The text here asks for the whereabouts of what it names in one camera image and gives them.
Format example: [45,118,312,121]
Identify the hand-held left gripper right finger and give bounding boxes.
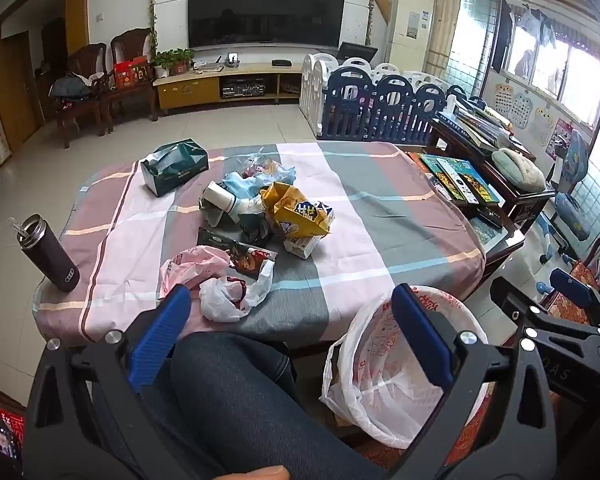
[385,284,563,480]

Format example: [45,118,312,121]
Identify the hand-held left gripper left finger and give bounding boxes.
[22,285,221,480]

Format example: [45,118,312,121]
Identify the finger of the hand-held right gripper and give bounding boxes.
[490,276,600,342]
[550,268,600,323]

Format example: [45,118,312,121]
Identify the white waste bin with liner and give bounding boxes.
[320,285,491,451]

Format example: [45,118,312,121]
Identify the pink plastic bag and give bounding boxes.
[160,246,231,297]

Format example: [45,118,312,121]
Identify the white plastic bag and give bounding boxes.
[199,260,275,322]

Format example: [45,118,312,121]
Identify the dark red snack wrapper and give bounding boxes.
[197,227,279,278]

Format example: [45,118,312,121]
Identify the white blue striped paper cup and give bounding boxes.
[199,182,253,223]

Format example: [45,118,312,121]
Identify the small yellow white drink carton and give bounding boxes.
[283,235,322,260]

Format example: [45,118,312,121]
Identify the yellow snack bag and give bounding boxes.
[260,182,336,238]

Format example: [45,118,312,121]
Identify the person's left hand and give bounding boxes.
[230,465,291,480]

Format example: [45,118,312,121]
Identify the glass-top wooden coffee table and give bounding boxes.
[407,150,527,281]

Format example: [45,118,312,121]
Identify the small black box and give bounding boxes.
[475,207,506,227]

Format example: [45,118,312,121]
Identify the dark wooden side table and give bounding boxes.
[430,110,556,226]

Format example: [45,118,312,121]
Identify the person's jeans leg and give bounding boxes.
[92,332,386,480]

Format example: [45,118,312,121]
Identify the plaid tablecloth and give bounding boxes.
[32,140,487,346]

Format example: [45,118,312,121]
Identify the black tumbler with straw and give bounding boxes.
[7,214,81,293]

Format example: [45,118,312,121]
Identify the green picture book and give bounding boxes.
[422,155,481,196]

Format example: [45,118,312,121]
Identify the green tissue box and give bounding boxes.
[141,142,210,197]

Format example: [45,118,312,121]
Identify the stack of books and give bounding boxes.
[445,100,517,147]

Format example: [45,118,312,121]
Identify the window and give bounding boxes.
[502,0,600,131]

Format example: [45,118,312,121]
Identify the dark wooden armchair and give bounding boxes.
[55,42,109,149]
[100,27,159,134]

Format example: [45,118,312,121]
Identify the yellow wooden tv cabinet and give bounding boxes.
[152,57,306,112]

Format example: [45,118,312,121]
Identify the audio amplifier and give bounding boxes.
[221,80,267,99]

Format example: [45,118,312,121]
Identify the dark bag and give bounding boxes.
[49,72,93,102]

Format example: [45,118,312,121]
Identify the red gift box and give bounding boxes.
[112,56,151,90]

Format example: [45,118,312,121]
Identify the hanging clothes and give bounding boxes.
[490,0,558,73]

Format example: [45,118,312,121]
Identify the white play fence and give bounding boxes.
[299,52,451,136]

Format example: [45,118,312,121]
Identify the green potted plant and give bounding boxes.
[152,47,196,78]

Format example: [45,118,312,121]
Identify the wooden door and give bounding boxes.
[0,30,43,156]

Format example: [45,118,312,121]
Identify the black monitor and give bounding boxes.
[336,41,379,64]

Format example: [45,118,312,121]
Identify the beige curtain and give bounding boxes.
[426,0,465,78]

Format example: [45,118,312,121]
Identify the white floor-standing air conditioner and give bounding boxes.
[386,0,436,66]

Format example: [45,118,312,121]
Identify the ivy garland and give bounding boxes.
[365,0,381,46]
[147,0,159,56]

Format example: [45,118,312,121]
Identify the large black television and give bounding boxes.
[187,0,347,51]

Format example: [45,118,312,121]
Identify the pink wall poster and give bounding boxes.
[552,119,575,160]

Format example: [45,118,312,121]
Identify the wall chart poster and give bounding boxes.
[513,91,534,128]
[532,106,554,147]
[494,82,514,111]

